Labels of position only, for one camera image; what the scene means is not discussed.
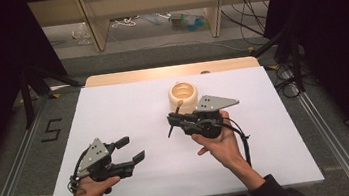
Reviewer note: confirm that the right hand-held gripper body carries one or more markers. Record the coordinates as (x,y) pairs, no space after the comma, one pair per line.
(205,121)

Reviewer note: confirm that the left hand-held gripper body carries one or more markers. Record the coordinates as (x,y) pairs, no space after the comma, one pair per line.
(98,166)

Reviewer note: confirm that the ridged wooden brush holder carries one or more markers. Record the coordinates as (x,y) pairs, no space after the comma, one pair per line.
(190,104)

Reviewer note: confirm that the person's left hand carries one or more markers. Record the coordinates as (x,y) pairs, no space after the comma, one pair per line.
(90,192)

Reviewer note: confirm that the person's right hand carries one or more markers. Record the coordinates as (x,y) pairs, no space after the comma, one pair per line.
(222,149)

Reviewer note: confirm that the white board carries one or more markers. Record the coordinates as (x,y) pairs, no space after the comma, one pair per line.
(131,116)

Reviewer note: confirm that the light wooden table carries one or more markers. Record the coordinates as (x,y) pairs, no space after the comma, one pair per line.
(146,74)

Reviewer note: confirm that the colourful plastic pile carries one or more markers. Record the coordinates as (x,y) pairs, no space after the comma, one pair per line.
(188,21)

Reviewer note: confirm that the black metal stand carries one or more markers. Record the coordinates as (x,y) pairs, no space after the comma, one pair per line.
(296,63)
(28,99)

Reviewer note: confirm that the clear plastic bag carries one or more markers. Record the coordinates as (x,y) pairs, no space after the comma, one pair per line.
(81,35)

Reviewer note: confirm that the light wooden shelf unit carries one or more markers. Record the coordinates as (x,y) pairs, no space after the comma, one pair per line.
(97,30)

